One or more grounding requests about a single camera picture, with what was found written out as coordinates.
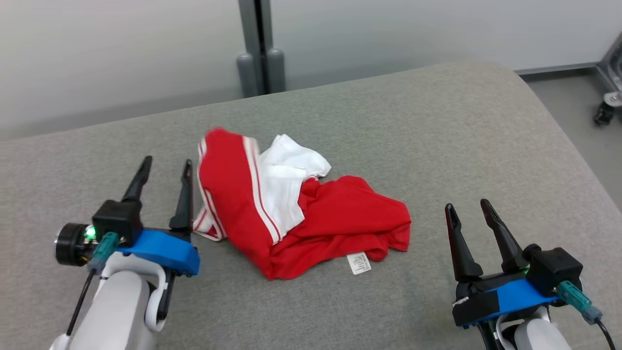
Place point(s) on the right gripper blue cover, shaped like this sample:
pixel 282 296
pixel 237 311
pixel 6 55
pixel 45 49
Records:
pixel 505 299

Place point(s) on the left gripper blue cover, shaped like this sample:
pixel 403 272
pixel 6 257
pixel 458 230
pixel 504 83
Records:
pixel 165 250

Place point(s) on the red basketball jersey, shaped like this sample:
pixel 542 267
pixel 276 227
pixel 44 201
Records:
pixel 340 214

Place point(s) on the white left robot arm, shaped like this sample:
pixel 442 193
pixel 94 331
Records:
pixel 116 311

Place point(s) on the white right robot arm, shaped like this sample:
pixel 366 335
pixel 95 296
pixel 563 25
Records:
pixel 539 338

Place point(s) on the black caster wheel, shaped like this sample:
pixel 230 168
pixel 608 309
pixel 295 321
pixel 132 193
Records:
pixel 605 113

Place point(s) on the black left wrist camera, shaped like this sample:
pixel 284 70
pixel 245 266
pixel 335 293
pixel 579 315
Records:
pixel 116 218

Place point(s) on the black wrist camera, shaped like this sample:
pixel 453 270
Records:
pixel 556 270
pixel 116 218

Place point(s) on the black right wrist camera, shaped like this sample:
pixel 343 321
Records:
pixel 556 270

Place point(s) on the grey partition post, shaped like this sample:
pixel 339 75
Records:
pixel 250 29

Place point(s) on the grey floor rail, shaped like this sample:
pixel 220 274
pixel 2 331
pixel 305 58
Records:
pixel 559 68

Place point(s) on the grey metal cart frame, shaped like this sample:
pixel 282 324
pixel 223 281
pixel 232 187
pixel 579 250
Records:
pixel 614 63

